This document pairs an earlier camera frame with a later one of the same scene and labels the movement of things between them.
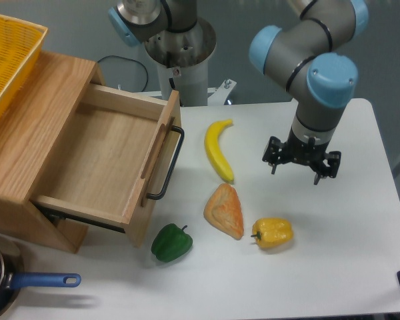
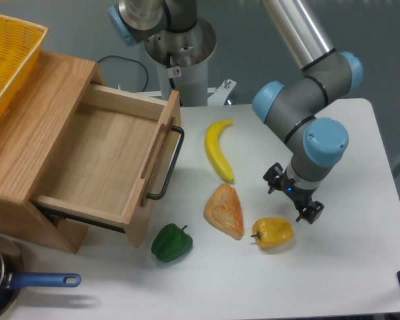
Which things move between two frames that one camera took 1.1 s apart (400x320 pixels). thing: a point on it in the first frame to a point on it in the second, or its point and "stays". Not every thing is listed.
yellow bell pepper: x=272 y=232 stays
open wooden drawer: x=117 y=160 stays
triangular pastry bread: x=224 y=212 stays
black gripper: x=296 y=151 to x=302 y=197
